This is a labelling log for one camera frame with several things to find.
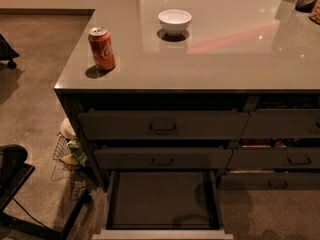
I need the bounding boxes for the middle left drawer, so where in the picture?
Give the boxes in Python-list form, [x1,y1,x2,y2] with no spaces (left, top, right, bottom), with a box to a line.
[93,147,232,169]

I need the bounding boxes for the top left drawer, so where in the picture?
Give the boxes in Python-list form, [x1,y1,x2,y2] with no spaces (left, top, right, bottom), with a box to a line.
[78,110,249,140]

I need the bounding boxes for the middle right drawer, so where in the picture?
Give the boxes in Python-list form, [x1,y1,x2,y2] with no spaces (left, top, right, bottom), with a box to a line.
[228,147,320,170]

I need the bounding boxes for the open bottom left drawer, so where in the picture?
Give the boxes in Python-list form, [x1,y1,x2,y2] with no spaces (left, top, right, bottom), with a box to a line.
[92,171,234,240]

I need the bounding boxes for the top right drawer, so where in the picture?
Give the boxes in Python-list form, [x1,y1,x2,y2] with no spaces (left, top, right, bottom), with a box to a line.
[242,109,320,139]

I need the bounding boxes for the bottom right drawer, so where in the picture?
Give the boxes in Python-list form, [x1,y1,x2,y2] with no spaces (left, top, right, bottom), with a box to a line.
[216,171,320,190]

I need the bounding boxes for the white ceramic bowl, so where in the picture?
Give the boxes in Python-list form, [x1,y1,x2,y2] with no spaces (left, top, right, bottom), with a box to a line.
[158,9,192,36]

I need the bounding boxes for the red soda can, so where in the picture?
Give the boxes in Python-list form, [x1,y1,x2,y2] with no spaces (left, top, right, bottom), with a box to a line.
[88,27,115,70]

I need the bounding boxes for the dark cabinet body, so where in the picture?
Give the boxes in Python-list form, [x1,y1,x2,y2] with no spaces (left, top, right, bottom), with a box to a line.
[56,88,320,186]

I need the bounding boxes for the black chair base wheel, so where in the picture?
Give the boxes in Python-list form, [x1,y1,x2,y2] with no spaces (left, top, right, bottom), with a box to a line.
[0,34,19,69]

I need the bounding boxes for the orange textured object on counter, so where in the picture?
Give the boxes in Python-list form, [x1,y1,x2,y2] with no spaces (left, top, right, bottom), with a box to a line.
[309,0,320,24]

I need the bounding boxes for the wire basket with items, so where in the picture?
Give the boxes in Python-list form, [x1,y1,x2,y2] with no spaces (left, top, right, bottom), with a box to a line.
[51,118,86,201]

